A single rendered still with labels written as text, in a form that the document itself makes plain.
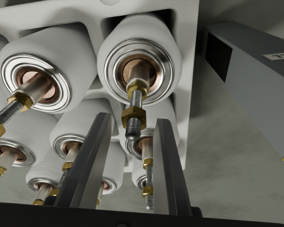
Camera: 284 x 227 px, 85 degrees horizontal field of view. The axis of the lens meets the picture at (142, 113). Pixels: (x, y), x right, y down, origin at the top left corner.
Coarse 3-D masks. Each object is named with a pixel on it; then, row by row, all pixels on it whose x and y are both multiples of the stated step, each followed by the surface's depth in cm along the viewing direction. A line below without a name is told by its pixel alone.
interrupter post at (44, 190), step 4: (44, 184) 33; (40, 188) 33; (44, 188) 32; (48, 188) 33; (40, 192) 32; (44, 192) 32; (48, 192) 33; (36, 196) 31; (40, 196) 31; (44, 196) 32
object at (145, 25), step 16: (128, 16) 21; (144, 16) 19; (160, 16) 26; (112, 32) 15; (128, 32) 14; (144, 32) 14; (160, 32) 15; (112, 48) 15; (176, 48) 16; (176, 64) 16; (176, 80) 17
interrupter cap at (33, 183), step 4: (32, 180) 31; (36, 180) 32; (40, 180) 32; (44, 180) 31; (48, 180) 31; (52, 180) 32; (28, 184) 33; (32, 184) 33; (36, 184) 33; (40, 184) 33; (48, 184) 33; (52, 184) 32; (56, 184) 32; (32, 188) 34; (36, 188) 34; (52, 188) 34
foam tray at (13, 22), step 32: (64, 0) 19; (96, 0) 19; (128, 0) 18; (160, 0) 18; (192, 0) 18; (0, 32) 21; (32, 32) 24; (96, 32) 21; (192, 32) 20; (192, 64) 23; (96, 96) 27; (128, 160) 39
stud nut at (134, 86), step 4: (132, 84) 14; (136, 84) 13; (140, 84) 14; (144, 84) 14; (128, 88) 14; (132, 88) 13; (136, 88) 13; (140, 88) 13; (144, 88) 13; (128, 92) 14; (144, 92) 14; (128, 96) 14; (144, 96) 14
